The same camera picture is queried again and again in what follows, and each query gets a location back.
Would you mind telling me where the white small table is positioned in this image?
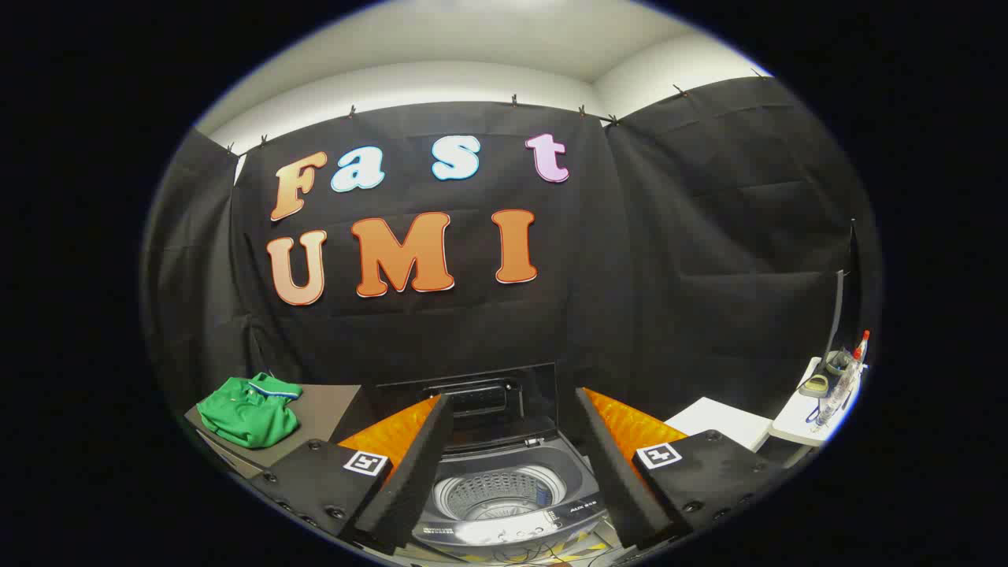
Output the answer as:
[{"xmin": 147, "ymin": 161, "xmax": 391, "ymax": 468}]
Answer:
[{"xmin": 770, "ymin": 356, "xmax": 867, "ymax": 447}]

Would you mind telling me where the grey side table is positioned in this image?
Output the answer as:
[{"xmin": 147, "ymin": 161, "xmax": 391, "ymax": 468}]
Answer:
[{"xmin": 185, "ymin": 384, "xmax": 371, "ymax": 481}]

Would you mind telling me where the dark transparent washing machine lid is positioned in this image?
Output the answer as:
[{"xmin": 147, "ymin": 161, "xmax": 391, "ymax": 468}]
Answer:
[{"xmin": 376, "ymin": 362, "xmax": 561, "ymax": 451}]

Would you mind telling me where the grey washing machine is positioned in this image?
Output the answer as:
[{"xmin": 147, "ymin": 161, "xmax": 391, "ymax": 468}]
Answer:
[{"xmin": 409, "ymin": 429, "xmax": 613, "ymax": 552}]

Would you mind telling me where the grey upright pole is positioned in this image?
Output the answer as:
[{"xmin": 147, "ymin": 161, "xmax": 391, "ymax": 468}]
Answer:
[{"xmin": 832, "ymin": 270, "xmax": 848, "ymax": 357}]

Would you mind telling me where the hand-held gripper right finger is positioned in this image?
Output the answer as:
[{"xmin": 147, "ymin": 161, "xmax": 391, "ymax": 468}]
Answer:
[{"xmin": 573, "ymin": 386, "xmax": 788, "ymax": 552}]

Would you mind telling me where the green polo shirt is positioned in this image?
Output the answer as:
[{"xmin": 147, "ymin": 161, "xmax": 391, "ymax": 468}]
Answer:
[{"xmin": 195, "ymin": 374, "xmax": 304, "ymax": 450}]

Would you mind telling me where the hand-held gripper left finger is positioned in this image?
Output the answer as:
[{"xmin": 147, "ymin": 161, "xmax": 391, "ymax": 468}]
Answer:
[{"xmin": 250, "ymin": 394, "xmax": 455, "ymax": 556}]

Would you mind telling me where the clear plastic bottle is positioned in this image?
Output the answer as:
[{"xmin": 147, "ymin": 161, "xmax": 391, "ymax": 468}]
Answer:
[{"xmin": 815, "ymin": 348, "xmax": 863, "ymax": 430}]

